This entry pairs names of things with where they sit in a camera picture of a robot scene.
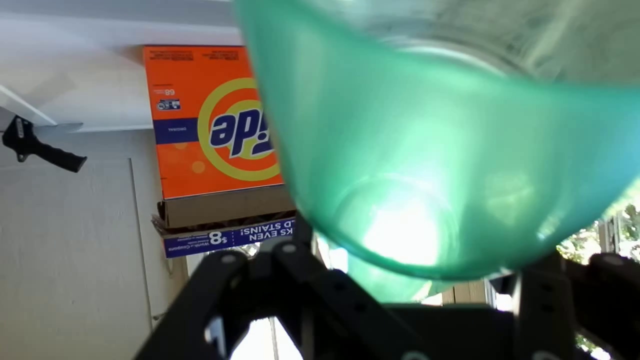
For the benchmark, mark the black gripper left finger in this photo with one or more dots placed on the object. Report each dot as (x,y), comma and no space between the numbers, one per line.
(327,314)

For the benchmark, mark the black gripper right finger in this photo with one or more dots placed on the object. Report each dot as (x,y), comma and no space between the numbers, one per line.
(559,299)

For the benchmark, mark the green translucent plastic cup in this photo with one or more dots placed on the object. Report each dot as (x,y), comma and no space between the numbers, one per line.
(441,141)

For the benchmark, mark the orange Tide detergent box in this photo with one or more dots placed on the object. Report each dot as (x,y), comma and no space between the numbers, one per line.
(219,173)

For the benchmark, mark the white dryer machine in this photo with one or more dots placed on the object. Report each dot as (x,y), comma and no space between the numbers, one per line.
(80,60)

